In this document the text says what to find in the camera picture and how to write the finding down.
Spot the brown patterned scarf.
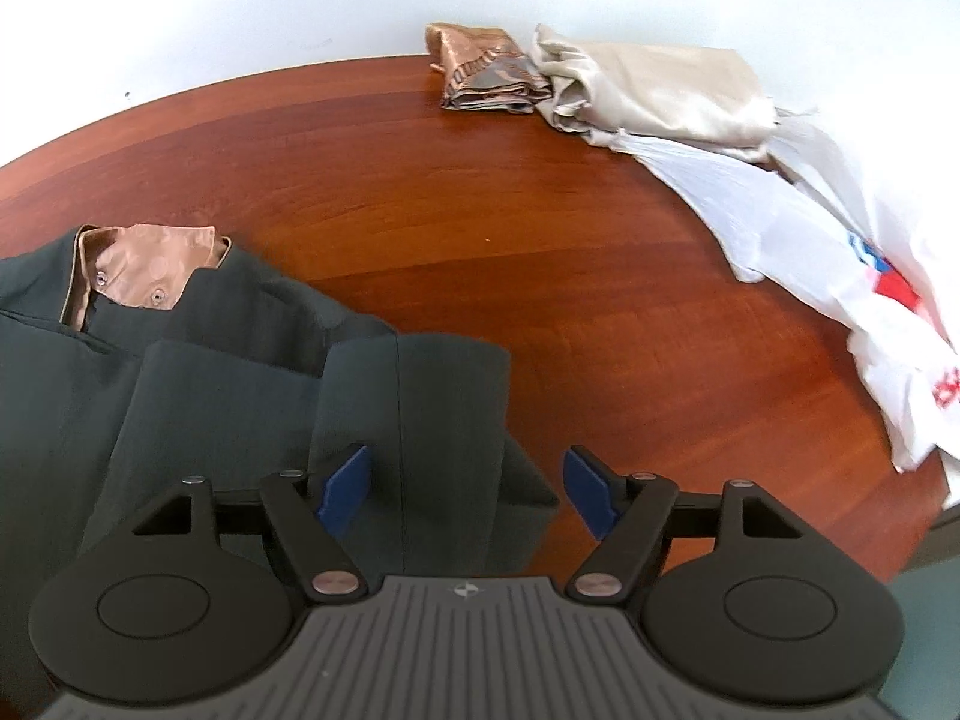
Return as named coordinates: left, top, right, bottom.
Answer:
left=425, top=22, right=554, bottom=115

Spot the beige satin cloth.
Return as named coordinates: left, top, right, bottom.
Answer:
left=529, top=24, right=777, bottom=164

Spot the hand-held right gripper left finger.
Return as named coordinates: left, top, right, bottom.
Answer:
left=133, top=444, right=371, bottom=607

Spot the dark green jacket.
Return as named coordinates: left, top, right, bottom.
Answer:
left=0, top=223, right=560, bottom=720

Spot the pile of light fabrics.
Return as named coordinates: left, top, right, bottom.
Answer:
left=607, top=109, right=960, bottom=511

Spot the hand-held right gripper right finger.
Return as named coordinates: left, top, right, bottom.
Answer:
left=562, top=446, right=807, bottom=607

